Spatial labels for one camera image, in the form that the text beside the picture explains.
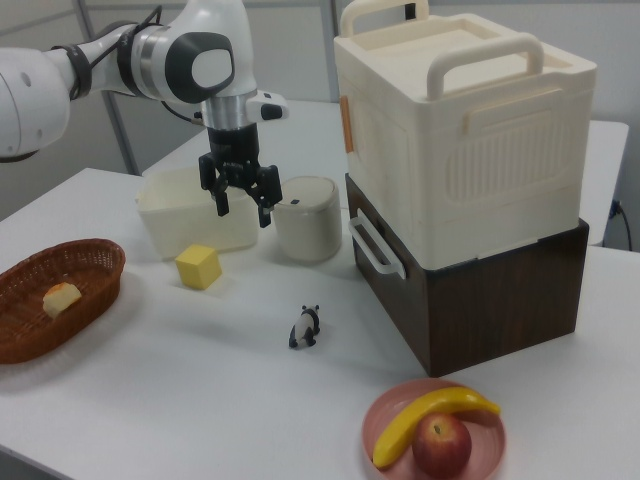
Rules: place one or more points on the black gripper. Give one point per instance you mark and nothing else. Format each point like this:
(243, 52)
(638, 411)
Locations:
(234, 150)

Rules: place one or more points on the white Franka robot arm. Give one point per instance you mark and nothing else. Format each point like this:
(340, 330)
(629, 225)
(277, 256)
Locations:
(30, 100)

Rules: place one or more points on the dark wooden drawer cabinet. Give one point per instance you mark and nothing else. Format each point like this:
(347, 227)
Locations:
(500, 310)

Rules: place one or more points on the white rectangular plastic bin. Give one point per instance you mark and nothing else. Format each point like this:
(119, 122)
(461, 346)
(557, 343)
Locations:
(200, 235)

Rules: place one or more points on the cream round lidded canister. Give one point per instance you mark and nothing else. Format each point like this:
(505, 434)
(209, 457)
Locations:
(310, 235)

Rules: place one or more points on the yellow foam cube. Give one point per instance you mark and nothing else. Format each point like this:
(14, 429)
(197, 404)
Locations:
(197, 267)

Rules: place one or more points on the panda figurine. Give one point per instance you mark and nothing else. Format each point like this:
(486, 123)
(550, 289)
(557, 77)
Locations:
(303, 330)

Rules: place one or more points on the toy bread piece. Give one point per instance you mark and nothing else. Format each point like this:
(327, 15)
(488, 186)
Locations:
(60, 300)

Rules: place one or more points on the brown wicker basket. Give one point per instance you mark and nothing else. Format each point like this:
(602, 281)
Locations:
(30, 330)

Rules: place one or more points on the yellow toy banana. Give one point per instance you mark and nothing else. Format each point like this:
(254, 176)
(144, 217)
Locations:
(400, 430)

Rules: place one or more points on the red toy apple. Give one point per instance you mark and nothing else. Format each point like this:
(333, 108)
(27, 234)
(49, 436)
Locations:
(442, 445)

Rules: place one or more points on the pink plate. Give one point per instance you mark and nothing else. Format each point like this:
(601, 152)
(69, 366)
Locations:
(485, 440)

